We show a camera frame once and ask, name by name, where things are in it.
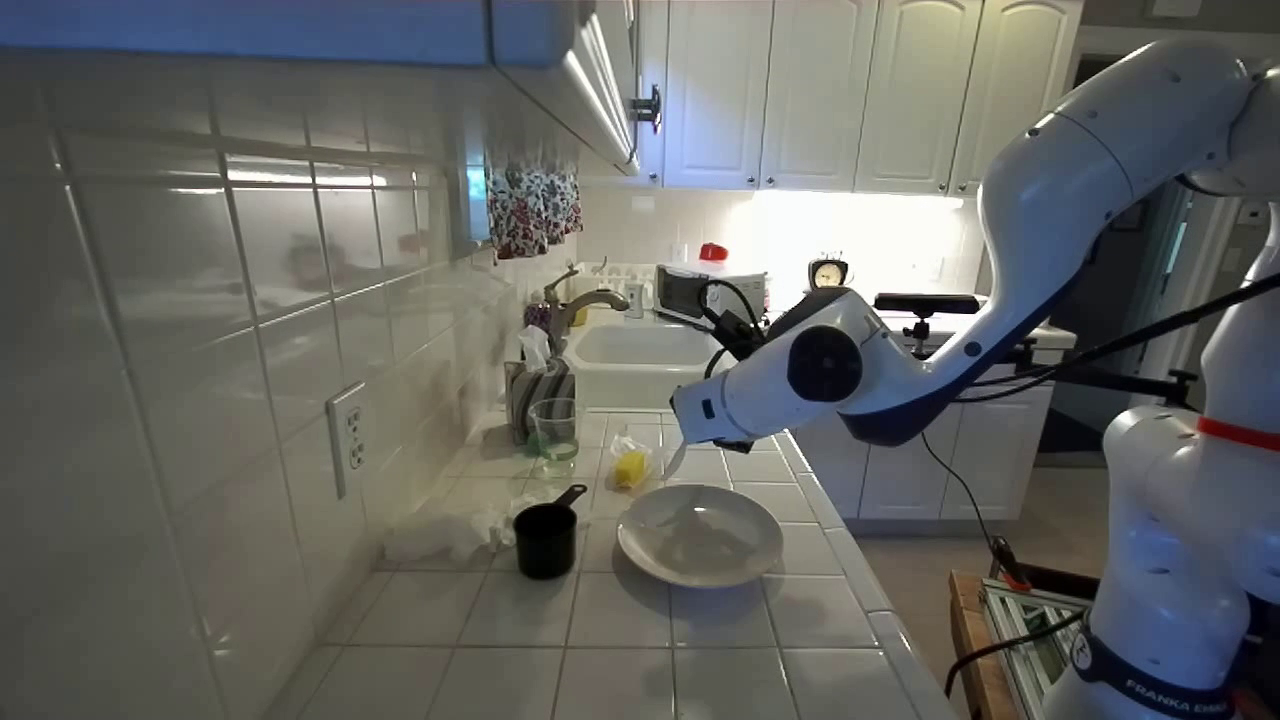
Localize clear plastic knife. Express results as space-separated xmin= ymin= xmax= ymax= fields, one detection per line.
xmin=661 ymin=446 xmax=686 ymax=483

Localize yellow butter piece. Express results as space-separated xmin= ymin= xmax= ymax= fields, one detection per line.
xmin=606 ymin=450 xmax=652 ymax=493

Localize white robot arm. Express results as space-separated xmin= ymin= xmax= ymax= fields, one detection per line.
xmin=672 ymin=36 xmax=1280 ymax=720

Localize white kitchen sink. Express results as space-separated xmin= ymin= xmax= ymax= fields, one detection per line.
xmin=565 ymin=322 xmax=716 ymax=407

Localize white toaster oven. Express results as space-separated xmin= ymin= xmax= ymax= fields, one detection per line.
xmin=652 ymin=266 xmax=766 ymax=322

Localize dish brush caddy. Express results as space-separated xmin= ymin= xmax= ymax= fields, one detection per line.
xmin=502 ymin=360 xmax=574 ymax=461

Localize bronze kitchen faucet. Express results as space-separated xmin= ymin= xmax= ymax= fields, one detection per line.
xmin=525 ymin=266 xmax=628 ymax=354

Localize red object on toaster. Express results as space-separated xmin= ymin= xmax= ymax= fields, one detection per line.
xmin=700 ymin=241 xmax=728 ymax=266

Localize white round plate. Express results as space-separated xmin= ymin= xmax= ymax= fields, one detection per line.
xmin=615 ymin=483 xmax=783 ymax=590

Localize floral hanging cloth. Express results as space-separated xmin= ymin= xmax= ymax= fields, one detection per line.
xmin=488 ymin=164 xmax=582 ymax=261

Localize black measuring cup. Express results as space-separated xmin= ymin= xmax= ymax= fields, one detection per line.
xmin=515 ymin=483 xmax=582 ymax=581

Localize small black clock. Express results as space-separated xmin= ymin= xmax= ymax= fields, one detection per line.
xmin=807 ymin=257 xmax=848 ymax=288

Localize white crumpled cloth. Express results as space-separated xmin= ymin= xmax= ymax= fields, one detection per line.
xmin=378 ymin=513 xmax=491 ymax=569

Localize white lower cabinets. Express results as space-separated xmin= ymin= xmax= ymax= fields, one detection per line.
xmin=794 ymin=386 xmax=1052 ymax=524

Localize white cabinets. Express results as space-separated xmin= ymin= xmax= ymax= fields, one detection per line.
xmin=640 ymin=0 xmax=1082 ymax=198
xmin=794 ymin=386 xmax=1052 ymax=524

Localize white upper cabinets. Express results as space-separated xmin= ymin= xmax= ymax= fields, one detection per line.
xmin=640 ymin=0 xmax=1082 ymax=198

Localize wooden crate with papers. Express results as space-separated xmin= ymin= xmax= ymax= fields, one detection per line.
xmin=945 ymin=569 xmax=1095 ymax=720

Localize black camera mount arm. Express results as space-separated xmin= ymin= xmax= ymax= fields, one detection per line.
xmin=870 ymin=292 xmax=1196 ymax=407

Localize white wall outlet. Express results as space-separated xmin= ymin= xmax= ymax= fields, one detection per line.
xmin=322 ymin=382 xmax=366 ymax=497

